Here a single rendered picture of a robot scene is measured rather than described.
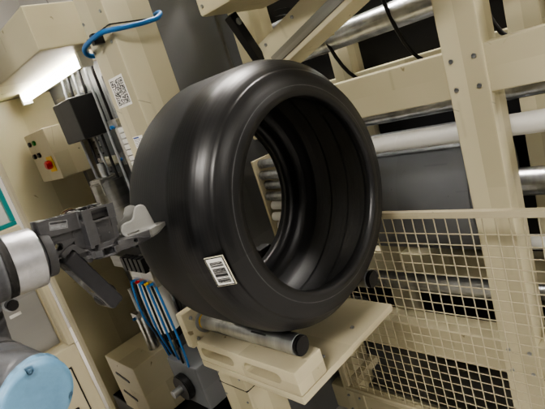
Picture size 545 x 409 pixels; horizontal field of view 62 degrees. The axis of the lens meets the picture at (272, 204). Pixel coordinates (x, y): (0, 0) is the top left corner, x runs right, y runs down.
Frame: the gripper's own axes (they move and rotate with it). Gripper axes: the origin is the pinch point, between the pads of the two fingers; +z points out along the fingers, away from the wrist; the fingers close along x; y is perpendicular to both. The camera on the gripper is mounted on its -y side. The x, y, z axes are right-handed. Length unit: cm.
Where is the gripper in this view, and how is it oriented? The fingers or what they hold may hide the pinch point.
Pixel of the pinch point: (159, 228)
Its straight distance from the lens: 84.1
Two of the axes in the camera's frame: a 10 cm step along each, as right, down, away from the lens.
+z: 7.0, -2.6, 6.7
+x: -6.9, 0.3, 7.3
